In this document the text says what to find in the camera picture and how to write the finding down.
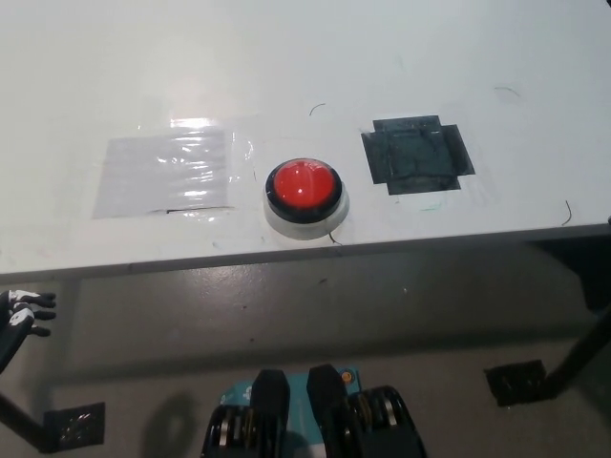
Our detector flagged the black tape patch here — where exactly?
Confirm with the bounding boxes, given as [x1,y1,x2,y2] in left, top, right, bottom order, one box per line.
[360,114,476,196]

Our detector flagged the grey paper sheet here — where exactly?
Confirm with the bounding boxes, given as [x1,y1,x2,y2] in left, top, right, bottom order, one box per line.
[91,129,236,220]

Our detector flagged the black floor tape square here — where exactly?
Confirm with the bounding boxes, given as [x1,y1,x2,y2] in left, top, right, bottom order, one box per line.
[484,359,549,407]
[43,402,106,450]

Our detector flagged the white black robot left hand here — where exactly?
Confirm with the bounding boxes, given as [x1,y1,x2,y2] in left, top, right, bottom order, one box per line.
[0,288,58,374]

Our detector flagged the black metal table leg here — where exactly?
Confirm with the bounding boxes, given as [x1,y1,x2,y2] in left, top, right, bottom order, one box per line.
[542,302,611,400]
[0,390,53,455]

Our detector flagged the black table frame beam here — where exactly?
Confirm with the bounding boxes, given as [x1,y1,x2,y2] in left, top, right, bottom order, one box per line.
[524,236,611,309]

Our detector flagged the clear plastic film cover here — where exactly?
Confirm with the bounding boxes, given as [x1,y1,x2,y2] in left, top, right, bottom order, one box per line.
[90,116,257,226]

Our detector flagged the red dome push button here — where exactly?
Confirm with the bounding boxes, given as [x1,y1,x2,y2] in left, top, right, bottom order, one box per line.
[261,156,350,241]

